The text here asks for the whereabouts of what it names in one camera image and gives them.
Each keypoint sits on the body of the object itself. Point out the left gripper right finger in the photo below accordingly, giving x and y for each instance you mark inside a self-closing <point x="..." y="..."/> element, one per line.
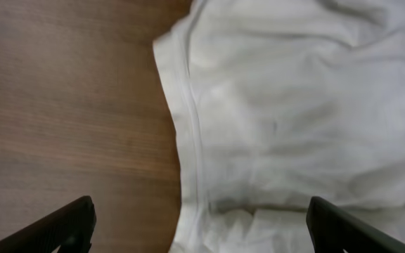
<point x="334" y="229"/>

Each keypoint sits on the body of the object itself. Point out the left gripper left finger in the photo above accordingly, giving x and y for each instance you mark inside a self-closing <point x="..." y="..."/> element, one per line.
<point x="66" y="230"/>

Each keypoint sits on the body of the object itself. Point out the white t-shirt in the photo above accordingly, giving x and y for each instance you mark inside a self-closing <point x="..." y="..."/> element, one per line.
<point x="275" y="102"/>

